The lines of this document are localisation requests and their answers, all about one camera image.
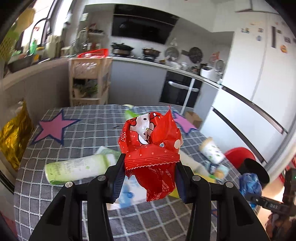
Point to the white bandage box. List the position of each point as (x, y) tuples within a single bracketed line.
[(131, 194)]

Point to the black wok on stove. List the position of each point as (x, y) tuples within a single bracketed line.
[(121, 49)]

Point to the black built-in oven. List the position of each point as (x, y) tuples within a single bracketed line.
[(176, 87)]

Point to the green colander basket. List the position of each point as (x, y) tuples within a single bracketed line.
[(8, 45)]

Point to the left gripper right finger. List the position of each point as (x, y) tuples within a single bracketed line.
[(235, 218)]

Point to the black trash bin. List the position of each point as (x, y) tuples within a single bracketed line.
[(252, 166)]

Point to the blue cracker wrapper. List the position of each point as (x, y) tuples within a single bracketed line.
[(249, 184)]

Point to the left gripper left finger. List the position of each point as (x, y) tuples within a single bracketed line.
[(62, 220)]

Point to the black kitchen faucet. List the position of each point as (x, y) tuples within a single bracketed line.
[(39, 35)]

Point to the green plastic bag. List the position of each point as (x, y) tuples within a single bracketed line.
[(129, 114)]

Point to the cardboard box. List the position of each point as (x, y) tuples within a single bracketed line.
[(193, 118)]

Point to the red snack wrapper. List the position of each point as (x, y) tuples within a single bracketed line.
[(151, 144)]

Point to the beige storage cart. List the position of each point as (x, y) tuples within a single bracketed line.
[(89, 81)]

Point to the white refrigerator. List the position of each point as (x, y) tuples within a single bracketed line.
[(255, 106)]

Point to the red plastic basket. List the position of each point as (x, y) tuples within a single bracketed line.
[(99, 53)]

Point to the green label plastic bottle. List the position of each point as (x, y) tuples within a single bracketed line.
[(80, 168)]

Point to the grey checked tablecloth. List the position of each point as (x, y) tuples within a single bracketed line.
[(98, 125)]

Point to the red stool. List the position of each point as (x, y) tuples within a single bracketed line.
[(236, 156)]

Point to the gold foil bag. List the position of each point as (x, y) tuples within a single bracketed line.
[(16, 133)]

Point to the black range hood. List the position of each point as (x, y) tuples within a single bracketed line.
[(142, 23)]

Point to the brown pot on stove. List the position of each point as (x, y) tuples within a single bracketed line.
[(150, 54)]

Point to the printed paper cup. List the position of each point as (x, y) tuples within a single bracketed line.
[(210, 150)]

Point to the white rice cooker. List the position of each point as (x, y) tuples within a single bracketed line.
[(213, 72)]

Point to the yellow sponge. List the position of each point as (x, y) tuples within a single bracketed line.
[(219, 175)]

